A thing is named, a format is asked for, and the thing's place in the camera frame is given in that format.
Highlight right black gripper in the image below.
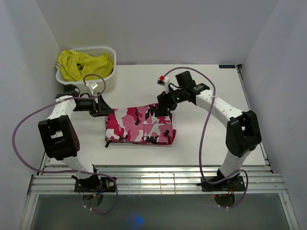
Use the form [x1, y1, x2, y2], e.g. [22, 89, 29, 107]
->
[154, 87, 185, 118]

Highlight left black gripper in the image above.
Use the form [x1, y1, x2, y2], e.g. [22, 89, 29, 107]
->
[73, 92, 114, 117]

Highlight pink camouflage trousers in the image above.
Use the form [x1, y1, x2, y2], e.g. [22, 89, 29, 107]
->
[105, 103, 177, 145]

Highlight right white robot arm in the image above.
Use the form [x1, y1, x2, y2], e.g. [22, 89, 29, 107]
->
[156, 68, 262, 190]

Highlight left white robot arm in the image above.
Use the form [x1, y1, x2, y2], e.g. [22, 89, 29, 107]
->
[38, 84, 114, 192]

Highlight yellow trousers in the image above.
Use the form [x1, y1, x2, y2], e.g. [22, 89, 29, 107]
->
[55, 50, 114, 82]

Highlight white plastic basket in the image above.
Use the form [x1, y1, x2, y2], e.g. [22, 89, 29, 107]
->
[56, 46, 117, 93]

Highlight blue label sticker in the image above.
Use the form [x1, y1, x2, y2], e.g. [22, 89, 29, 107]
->
[219, 65, 236, 69]

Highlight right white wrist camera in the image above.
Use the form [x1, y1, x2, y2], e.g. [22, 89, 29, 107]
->
[157, 76, 170, 93]

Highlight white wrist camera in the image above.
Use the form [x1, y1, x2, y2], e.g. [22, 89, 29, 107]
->
[85, 82, 98, 96]
[157, 76, 170, 93]

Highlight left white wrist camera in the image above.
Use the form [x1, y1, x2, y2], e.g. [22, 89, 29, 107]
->
[85, 82, 98, 96]

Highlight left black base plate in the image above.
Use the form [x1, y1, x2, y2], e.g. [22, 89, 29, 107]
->
[73, 177, 116, 193]

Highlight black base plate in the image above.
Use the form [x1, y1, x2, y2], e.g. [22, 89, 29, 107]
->
[73, 177, 116, 193]
[197, 176, 245, 192]

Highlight aluminium rail frame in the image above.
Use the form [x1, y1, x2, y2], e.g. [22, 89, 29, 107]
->
[28, 165, 288, 195]

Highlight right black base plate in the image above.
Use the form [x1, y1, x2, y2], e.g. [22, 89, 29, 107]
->
[197, 176, 245, 192]

